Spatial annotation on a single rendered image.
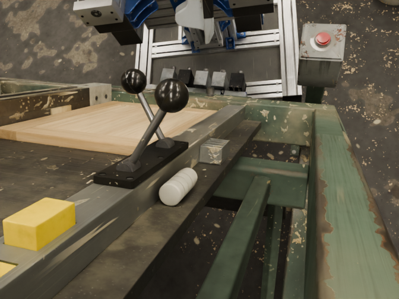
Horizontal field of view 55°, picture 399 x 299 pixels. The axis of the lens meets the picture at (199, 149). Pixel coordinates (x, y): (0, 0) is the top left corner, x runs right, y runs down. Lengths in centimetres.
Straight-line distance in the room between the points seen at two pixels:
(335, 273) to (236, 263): 21
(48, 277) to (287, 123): 88
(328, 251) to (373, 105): 183
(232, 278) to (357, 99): 175
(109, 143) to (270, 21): 151
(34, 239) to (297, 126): 89
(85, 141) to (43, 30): 217
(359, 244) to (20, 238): 26
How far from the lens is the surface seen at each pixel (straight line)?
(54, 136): 77
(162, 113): 42
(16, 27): 301
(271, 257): 93
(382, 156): 204
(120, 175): 43
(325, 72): 120
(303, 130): 110
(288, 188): 79
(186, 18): 62
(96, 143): 72
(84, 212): 37
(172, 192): 47
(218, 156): 65
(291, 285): 112
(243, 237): 53
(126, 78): 56
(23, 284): 30
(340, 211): 39
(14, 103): 90
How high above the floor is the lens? 191
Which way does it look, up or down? 69 degrees down
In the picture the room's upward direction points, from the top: 36 degrees counter-clockwise
